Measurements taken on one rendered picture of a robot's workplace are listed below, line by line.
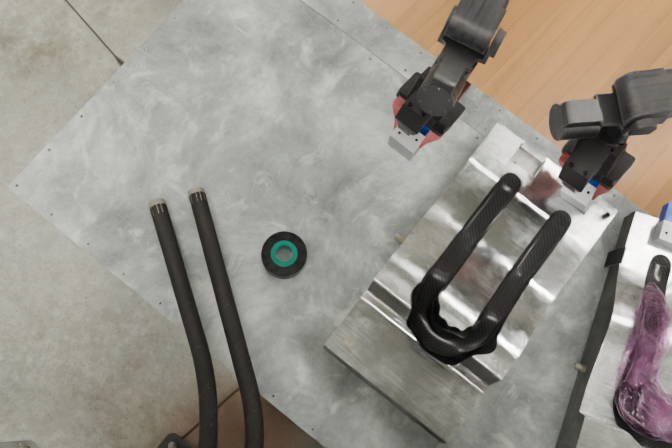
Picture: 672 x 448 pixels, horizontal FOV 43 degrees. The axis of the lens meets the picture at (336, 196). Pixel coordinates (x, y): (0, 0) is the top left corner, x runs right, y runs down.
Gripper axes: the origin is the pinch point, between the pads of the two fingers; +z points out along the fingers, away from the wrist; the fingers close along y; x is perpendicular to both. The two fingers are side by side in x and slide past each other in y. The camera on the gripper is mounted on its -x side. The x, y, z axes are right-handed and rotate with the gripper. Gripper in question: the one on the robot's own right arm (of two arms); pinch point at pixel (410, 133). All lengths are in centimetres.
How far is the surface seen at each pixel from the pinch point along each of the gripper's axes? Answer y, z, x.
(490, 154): 12.8, 1.9, 10.1
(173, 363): -19, 111, -8
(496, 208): 19.3, 5.8, 4.2
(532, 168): 20.2, 2.6, 14.6
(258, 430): 11, 26, -46
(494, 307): 28.7, 9.7, -10.8
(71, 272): -57, 111, -6
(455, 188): 11.6, 6.3, 2.6
